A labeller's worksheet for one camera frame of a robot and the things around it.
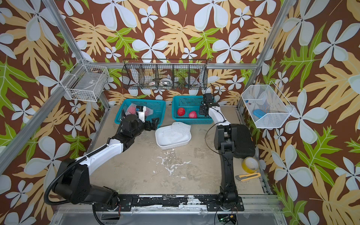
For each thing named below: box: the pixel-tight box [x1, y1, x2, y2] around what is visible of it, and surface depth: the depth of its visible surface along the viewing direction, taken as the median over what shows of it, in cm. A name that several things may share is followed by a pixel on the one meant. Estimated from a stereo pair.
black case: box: [230, 123, 256, 159], surface depth 66 cm
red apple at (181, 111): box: [177, 107, 186, 117], surface depth 113 cm
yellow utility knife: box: [234, 172, 262, 182], surface depth 85 cm
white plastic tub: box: [154, 125, 192, 150], surface depth 98 cm
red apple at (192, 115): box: [188, 110, 198, 119], surface depth 110 cm
